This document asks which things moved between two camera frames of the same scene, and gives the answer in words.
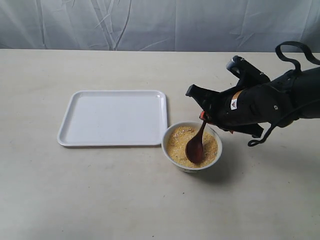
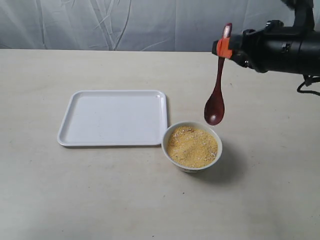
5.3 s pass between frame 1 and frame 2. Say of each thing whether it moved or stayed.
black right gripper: moved
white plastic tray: stayed
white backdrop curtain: stayed
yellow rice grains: stayed
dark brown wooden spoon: moved
